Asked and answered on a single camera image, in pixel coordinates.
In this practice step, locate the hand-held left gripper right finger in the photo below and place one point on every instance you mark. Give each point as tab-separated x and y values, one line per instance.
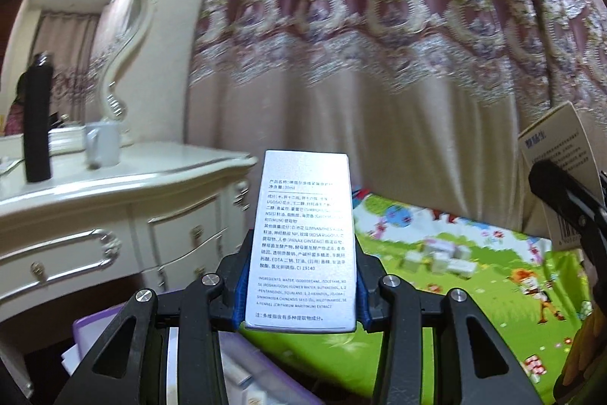
363	305

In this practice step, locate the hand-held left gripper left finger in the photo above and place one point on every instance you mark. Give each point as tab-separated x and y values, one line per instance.
241	296

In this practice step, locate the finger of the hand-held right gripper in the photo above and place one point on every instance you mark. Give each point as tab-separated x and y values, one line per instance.
564	186

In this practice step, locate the white and blue carton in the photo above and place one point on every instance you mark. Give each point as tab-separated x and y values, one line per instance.
559	144

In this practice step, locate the purple-rimmed plastic storage box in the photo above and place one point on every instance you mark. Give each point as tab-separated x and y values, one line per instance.
280	362

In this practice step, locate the silver printed carton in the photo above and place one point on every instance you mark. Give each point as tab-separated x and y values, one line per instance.
303	220

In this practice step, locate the green cartoon play mat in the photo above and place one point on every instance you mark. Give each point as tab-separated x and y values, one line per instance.
450	315

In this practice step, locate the cluster of small white boxes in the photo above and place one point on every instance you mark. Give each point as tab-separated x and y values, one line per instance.
441	260

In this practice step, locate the white dressing table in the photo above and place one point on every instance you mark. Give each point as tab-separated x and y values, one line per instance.
142	172

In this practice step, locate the white mug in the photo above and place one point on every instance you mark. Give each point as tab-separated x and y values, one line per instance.
106	146

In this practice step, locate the beige floral curtain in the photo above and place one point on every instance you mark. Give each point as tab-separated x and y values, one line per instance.
379	101

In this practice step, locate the tall black bottle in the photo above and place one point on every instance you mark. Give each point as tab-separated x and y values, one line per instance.
38	120

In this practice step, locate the ornate silver-framed mirror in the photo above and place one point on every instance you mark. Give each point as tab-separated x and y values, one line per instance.
71	30

